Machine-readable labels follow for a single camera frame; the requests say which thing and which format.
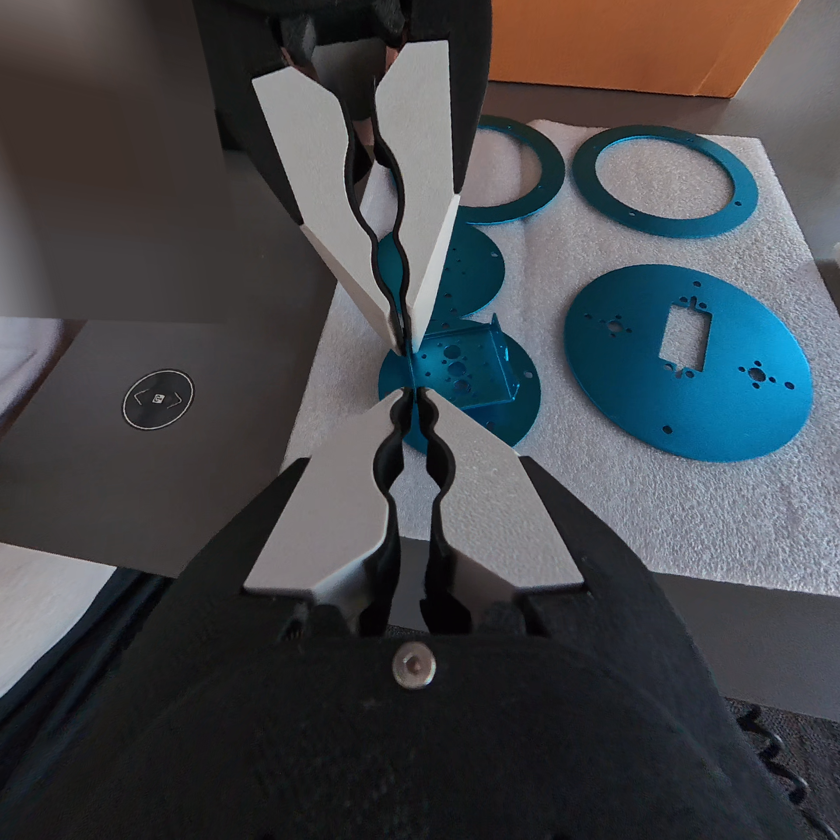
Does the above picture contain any large blue slotted disc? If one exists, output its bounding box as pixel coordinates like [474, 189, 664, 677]
[563, 264, 815, 465]

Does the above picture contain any white foam sheet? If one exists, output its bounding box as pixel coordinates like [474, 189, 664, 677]
[282, 118, 840, 598]

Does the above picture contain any round desk control button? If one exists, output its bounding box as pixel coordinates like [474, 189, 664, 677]
[121, 367, 196, 432]

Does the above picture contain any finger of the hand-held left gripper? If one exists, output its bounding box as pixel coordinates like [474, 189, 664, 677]
[371, 39, 462, 354]
[251, 64, 409, 352]

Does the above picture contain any black coiled cable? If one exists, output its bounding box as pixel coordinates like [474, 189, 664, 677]
[734, 705, 813, 807]

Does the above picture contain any blue metal bracket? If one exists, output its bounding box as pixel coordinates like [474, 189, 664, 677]
[410, 314, 527, 412]

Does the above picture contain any brown cardboard box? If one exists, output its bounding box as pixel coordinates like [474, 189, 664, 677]
[489, 0, 803, 101]

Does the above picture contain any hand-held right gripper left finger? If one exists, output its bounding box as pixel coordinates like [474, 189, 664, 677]
[243, 387, 409, 636]

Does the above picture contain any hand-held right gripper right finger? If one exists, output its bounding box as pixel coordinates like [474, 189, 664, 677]
[417, 387, 586, 634]

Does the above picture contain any blue metal ring plate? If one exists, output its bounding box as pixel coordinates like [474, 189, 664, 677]
[453, 113, 567, 226]
[571, 125, 760, 239]

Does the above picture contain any small blue perforated disc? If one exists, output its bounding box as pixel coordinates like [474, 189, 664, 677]
[378, 328, 542, 455]
[375, 222, 508, 336]

